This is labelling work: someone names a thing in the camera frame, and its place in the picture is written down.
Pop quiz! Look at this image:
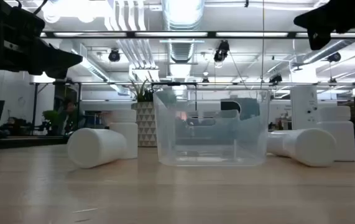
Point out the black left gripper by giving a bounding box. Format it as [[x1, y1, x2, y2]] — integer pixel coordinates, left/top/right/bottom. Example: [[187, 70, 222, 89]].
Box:
[[0, 0, 83, 80]]

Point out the white plastic pill bottle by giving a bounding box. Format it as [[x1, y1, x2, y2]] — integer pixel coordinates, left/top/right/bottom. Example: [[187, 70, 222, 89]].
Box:
[[266, 128, 338, 168], [67, 127, 129, 169], [108, 109, 139, 160], [316, 105, 355, 162]]

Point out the clear plastic basket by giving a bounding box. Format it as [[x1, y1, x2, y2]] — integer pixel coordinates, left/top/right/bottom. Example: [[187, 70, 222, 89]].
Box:
[[152, 89, 271, 167]]

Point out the person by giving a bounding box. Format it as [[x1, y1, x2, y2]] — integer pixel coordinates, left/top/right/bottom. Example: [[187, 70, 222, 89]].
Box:
[[57, 98, 79, 135]]

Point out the green background potted plant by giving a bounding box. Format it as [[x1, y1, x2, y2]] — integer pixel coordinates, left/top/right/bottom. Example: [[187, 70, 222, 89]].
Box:
[[42, 109, 60, 131]]

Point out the spiky green plant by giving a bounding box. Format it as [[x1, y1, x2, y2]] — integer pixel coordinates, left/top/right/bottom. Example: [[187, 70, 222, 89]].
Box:
[[129, 77, 153, 103]]

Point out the green succulent plant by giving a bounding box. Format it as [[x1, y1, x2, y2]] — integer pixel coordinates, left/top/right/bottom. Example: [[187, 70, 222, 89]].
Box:
[[142, 88, 157, 103]]

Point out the white grey triangle-pattern pot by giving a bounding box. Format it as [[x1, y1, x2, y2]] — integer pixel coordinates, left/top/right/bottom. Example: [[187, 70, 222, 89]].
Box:
[[131, 101, 158, 147]]

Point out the black upright frame post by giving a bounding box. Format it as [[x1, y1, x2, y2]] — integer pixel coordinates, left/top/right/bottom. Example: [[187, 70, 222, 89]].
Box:
[[32, 83, 39, 135], [76, 83, 82, 131]]

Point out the thin hanging cord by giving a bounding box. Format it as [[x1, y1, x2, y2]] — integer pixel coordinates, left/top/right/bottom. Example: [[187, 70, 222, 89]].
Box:
[[260, 0, 265, 90]]

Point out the silver ceiling air duct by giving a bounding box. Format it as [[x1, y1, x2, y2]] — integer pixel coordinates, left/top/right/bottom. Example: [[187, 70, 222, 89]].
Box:
[[161, 0, 206, 63]]

